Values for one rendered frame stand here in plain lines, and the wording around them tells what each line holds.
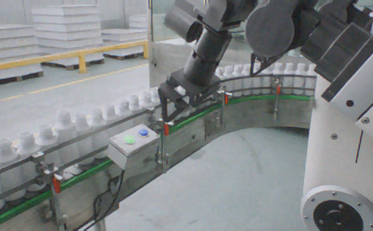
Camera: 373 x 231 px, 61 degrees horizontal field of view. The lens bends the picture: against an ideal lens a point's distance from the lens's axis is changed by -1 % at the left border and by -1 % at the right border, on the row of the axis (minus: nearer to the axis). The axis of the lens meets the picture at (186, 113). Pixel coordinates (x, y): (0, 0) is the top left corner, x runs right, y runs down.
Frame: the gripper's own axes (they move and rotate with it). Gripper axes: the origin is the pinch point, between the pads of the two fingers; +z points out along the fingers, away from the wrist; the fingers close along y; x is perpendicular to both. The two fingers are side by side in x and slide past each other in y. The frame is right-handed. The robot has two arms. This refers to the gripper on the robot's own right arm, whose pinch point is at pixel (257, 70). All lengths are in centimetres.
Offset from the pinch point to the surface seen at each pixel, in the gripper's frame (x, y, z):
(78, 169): -23, 44, 42
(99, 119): -29, 33, 30
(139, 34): -408, -564, 337
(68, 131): -29, 45, 29
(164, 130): -14.8, 12.8, 33.6
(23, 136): -33, 57, 27
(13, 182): -27, 63, 36
